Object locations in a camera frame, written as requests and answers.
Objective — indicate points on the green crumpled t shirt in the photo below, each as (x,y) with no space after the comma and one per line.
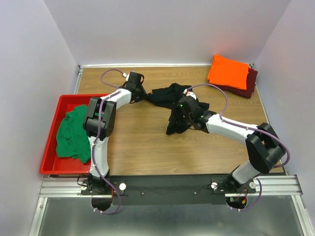
(72,140)

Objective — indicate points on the orange folded t shirt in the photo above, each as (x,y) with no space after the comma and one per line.
(227,72)

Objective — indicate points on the aluminium frame rail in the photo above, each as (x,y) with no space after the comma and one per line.
(67,187)

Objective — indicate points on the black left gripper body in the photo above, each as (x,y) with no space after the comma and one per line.
(141,93)

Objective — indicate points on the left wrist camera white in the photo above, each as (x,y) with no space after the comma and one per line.
(126,76)

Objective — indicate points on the black t shirt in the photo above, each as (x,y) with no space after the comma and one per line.
(167,97)

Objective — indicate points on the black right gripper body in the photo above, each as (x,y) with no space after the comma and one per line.
(180,113)

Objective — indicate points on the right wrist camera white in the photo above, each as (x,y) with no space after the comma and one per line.
(191,94)

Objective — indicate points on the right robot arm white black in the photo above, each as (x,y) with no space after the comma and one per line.
(263,146)

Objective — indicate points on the dark red folded t shirt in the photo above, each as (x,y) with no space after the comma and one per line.
(251,79)

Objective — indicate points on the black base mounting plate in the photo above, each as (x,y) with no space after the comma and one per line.
(121,191)

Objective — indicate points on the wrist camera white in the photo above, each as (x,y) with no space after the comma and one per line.
(191,94)
(126,76)

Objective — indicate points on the red plastic tray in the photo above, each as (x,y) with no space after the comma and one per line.
(51,164)

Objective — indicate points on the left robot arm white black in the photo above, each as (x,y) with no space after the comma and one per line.
(99,123)

